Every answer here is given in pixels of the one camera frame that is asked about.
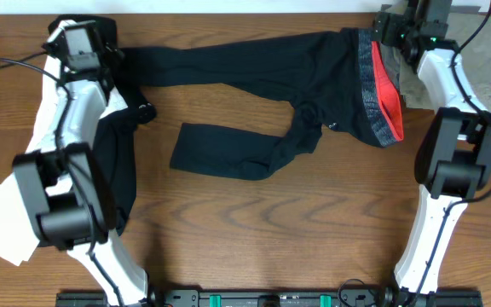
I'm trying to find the black leggings with red waistband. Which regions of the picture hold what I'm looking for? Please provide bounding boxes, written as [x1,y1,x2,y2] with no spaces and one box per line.
[117,28,403,180]

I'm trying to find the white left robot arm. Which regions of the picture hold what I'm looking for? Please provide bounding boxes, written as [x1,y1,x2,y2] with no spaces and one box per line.
[13,20,149,306]

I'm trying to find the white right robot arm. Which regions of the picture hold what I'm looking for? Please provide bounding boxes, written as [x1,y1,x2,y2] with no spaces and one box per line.
[374,0,491,306]

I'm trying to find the olive khaki garment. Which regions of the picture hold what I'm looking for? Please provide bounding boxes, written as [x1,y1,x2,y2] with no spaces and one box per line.
[379,5,491,112]

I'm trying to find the black shirt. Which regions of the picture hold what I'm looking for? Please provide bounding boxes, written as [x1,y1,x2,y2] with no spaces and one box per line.
[48,14,158,236]

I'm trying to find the white garment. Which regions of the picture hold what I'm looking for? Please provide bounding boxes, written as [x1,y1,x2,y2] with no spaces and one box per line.
[0,21,106,265]

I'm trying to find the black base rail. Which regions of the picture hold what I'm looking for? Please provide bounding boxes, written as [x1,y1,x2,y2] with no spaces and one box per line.
[55,277,484,307]

